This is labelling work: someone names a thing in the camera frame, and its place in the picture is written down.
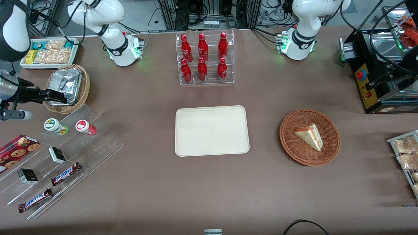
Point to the large clear cracker bag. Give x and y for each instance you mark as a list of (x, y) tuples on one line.
[(54, 56)]

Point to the clear acrylic stepped stand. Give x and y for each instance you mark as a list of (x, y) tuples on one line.
[(98, 147)]

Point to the wrapped sandwich wedge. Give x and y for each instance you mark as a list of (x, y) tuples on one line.
[(310, 135)]

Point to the small black box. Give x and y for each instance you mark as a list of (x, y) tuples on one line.
[(57, 155), (27, 176)]

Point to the Snickers bar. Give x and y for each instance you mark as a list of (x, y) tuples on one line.
[(65, 174), (35, 200)]

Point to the small clear cracker bag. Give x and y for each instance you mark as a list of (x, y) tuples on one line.
[(55, 44)]

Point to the grey white device edge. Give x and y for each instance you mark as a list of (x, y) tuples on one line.
[(213, 232)]

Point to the clear acrylic bottle rack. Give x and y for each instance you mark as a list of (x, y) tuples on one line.
[(210, 83)]

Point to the red cola bottle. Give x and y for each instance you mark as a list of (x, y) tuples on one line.
[(186, 49), (223, 47), (202, 48), (185, 71), (202, 71), (222, 71)]

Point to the white power strip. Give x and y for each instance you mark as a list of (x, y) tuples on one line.
[(211, 24)]

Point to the clear pastry bag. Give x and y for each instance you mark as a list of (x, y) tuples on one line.
[(408, 161), (405, 145)]

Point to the yellow snack pack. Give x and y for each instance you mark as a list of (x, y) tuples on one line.
[(31, 57)]

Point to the light wicker basket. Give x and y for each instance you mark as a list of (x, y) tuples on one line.
[(85, 88)]

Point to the red cookie box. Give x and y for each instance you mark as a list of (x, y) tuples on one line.
[(16, 151)]

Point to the beige plastic tray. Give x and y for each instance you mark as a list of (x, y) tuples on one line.
[(212, 130)]

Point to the red emergency stop button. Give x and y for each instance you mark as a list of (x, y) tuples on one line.
[(361, 75)]

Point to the aluminium control rack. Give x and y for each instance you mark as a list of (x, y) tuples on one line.
[(209, 8)]

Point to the teal snack packet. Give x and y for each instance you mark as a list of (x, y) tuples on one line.
[(69, 44), (38, 44)]

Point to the aluminium foil tray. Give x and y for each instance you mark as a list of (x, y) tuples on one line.
[(67, 81)]

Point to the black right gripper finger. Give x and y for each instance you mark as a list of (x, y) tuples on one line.
[(24, 83), (54, 96)]

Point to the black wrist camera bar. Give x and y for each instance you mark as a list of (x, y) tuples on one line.
[(14, 115)]

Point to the white snack bin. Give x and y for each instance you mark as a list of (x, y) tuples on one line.
[(75, 55)]

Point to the red gum bottle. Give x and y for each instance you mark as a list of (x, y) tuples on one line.
[(84, 126)]

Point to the black toaster machine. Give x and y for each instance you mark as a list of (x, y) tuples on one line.
[(375, 94)]

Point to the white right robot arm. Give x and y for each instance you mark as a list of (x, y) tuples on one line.
[(115, 49)]

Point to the brown wicker basket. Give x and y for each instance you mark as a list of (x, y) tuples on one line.
[(294, 143)]

